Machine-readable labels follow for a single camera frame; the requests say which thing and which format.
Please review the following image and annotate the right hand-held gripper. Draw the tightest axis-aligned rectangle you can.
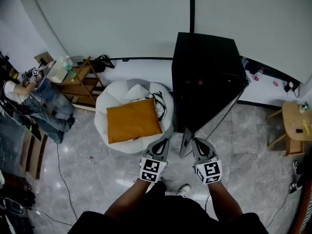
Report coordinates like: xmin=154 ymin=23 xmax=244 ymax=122
xmin=192 ymin=137 xmax=223 ymax=185

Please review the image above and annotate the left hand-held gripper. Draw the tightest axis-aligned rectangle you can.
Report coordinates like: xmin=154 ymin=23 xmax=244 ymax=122
xmin=139 ymin=137 xmax=170 ymax=182

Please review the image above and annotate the black glass fridge door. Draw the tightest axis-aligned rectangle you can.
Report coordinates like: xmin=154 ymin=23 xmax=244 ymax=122
xmin=179 ymin=78 xmax=250 ymax=159

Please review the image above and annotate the black fridge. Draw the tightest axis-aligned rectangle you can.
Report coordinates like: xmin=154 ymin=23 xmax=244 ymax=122
xmin=172 ymin=32 xmax=250 ymax=159

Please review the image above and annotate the person's left forearm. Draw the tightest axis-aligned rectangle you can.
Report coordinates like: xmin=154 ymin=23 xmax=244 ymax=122
xmin=104 ymin=178 xmax=154 ymax=221

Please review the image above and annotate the person's right forearm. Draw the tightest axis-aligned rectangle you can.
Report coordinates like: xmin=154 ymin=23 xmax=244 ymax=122
xmin=208 ymin=180 xmax=244 ymax=223

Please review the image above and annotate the orange cushion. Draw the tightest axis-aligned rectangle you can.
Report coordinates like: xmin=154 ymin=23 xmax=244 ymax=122
xmin=106 ymin=97 xmax=163 ymax=145

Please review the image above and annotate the person's white shoe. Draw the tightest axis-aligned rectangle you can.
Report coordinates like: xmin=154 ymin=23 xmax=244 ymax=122
xmin=175 ymin=183 xmax=192 ymax=197

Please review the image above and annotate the white bean bag chair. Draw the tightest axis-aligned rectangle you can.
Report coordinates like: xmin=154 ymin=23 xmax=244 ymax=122
xmin=94 ymin=78 xmax=175 ymax=155

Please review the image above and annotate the white pillow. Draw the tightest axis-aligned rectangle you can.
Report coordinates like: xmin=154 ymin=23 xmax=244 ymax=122
xmin=124 ymin=84 xmax=150 ymax=104

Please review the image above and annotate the person's black clothing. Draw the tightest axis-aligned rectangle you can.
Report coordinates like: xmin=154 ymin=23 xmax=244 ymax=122
xmin=68 ymin=181 xmax=269 ymax=234

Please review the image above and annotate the pink-capped bottle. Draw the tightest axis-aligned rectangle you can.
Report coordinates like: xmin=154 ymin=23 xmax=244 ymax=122
xmin=254 ymin=67 xmax=265 ymax=82

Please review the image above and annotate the small wooden table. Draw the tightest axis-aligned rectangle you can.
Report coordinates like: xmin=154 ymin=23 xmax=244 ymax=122
xmin=266 ymin=100 xmax=312 ymax=156

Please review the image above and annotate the wooden shelf rack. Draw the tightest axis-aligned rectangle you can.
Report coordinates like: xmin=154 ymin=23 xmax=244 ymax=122
xmin=54 ymin=56 xmax=106 ymax=112

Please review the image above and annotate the black bag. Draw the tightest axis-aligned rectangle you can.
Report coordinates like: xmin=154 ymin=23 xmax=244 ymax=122
xmin=93 ymin=54 xmax=116 ymax=73

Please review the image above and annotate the black power adapter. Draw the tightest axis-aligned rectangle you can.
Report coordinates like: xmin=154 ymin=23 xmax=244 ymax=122
xmin=283 ymin=80 xmax=301 ymax=99

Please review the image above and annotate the small white plant pot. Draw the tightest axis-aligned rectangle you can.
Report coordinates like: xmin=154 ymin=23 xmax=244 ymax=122
xmin=298 ymin=101 xmax=311 ymax=114

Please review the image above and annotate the brown wooden furniture edge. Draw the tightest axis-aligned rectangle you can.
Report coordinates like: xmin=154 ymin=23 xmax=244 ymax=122
xmin=291 ymin=179 xmax=312 ymax=234

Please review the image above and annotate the green plastic bottle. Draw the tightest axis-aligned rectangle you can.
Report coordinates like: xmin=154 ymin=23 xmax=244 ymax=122
xmin=62 ymin=55 xmax=77 ymax=78

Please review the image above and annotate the white box appliance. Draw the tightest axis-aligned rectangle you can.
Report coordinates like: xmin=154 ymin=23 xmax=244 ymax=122
xmin=46 ymin=59 xmax=69 ymax=84

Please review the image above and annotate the wooden pallet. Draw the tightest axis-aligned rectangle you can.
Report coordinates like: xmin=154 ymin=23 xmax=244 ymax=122
xmin=19 ymin=130 xmax=49 ymax=181

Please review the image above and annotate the cardboard box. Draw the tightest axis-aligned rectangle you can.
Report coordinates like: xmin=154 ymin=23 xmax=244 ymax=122
xmin=33 ymin=51 xmax=55 ymax=66

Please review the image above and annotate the thin black cable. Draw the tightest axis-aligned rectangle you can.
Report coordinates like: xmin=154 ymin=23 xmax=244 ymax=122
xmin=265 ymin=190 xmax=294 ymax=229

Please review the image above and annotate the black floor cable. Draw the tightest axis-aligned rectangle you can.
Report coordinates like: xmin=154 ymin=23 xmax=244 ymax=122
xmin=55 ymin=142 xmax=79 ymax=222

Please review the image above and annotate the black wall strip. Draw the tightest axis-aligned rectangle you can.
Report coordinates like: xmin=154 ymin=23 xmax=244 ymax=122
xmin=189 ymin=0 xmax=196 ymax=34

